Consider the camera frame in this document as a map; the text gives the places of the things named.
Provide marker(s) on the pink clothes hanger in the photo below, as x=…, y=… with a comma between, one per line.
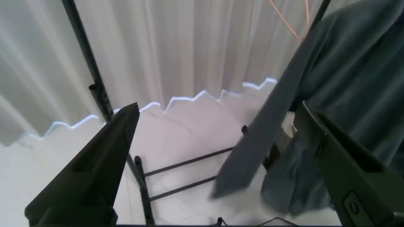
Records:
x=285, y=22

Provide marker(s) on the white curtain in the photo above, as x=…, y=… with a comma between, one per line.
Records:
x=189, y=41

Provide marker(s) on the black clothes rack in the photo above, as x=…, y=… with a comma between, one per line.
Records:
x=90, y=63

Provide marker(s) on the dark grey long-sleeved shirt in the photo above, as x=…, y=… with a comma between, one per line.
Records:
x=353, y=69

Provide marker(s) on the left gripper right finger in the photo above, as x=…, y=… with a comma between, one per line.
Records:
x=360, y=183

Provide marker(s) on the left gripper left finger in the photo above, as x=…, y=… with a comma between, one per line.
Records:
x=91, y=176

